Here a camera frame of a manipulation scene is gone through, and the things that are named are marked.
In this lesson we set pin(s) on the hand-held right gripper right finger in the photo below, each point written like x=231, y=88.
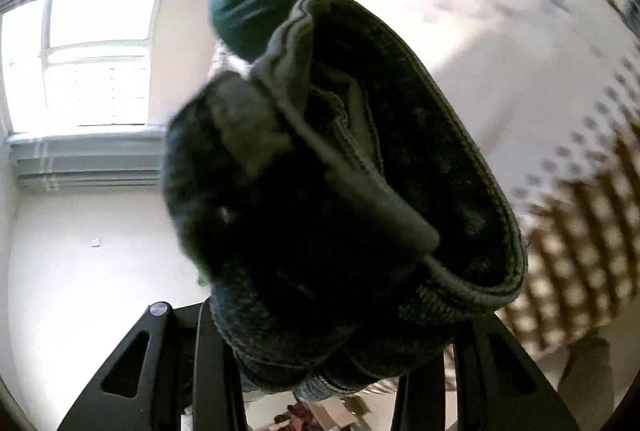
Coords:
x=500, y=386

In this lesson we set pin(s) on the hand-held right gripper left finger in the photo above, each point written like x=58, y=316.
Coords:
x=215, y=391

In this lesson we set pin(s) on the blue denim pants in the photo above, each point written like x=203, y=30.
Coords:
x=350, y=171

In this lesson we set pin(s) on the brown cardboard box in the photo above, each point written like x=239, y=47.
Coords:
x=340, y=416

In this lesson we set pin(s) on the bed with floral bedspread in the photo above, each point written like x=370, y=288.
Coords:
x=525, y=61

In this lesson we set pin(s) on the barred window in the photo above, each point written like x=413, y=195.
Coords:
x=85, y=61

